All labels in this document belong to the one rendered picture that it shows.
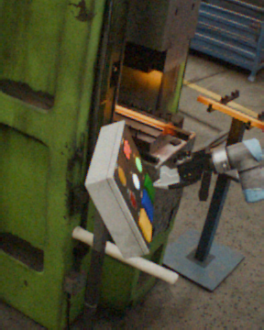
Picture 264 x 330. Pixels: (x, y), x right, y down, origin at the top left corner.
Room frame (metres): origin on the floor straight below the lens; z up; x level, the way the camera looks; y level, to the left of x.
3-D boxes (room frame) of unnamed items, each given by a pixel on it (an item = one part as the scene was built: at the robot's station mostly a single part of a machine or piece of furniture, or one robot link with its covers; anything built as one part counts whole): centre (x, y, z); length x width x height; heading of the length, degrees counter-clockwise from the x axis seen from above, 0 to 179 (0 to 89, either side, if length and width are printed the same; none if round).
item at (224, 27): (6.05, -0.94, 0.36); 1.20 x 0.80 x 0.72; 59
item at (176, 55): (1.97, 0.07, 1.32); 0.42 x 0.20 x 0.10; 64
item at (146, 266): (1.53, -0.06, 0.62); 0.44 x 0.05 x 0.05; 64
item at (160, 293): (1.86, -0.17, 0.01); 0.58 x 0.39 x 0.01; 154
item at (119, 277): (2.02, 0.05, 0.23); 0.55 x 0.37 x 0.47; 64
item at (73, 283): (1.61, 0.14, 0.36); 0.09 x 0.07 x 0.12; 154
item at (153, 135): (1.97, 0.07, 0.96); 0.42 x 0.20 x 0.09; 64
